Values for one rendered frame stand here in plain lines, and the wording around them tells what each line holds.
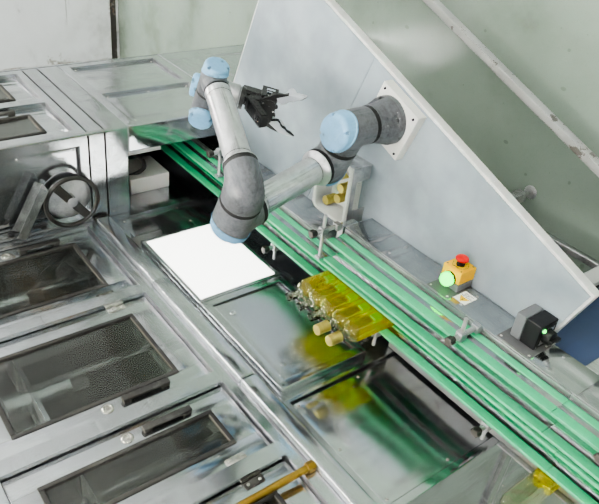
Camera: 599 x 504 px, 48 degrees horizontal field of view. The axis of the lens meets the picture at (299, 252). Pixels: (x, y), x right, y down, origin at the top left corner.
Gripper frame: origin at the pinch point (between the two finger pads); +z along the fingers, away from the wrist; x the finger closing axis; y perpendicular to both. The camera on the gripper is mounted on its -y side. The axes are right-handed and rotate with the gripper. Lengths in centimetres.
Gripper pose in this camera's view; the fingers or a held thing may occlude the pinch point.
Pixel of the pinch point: (300, 118)
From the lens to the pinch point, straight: 216.1
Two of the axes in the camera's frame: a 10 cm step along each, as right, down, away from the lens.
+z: 9.6, 2.4, 1.5
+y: 0.6, -6.8, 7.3
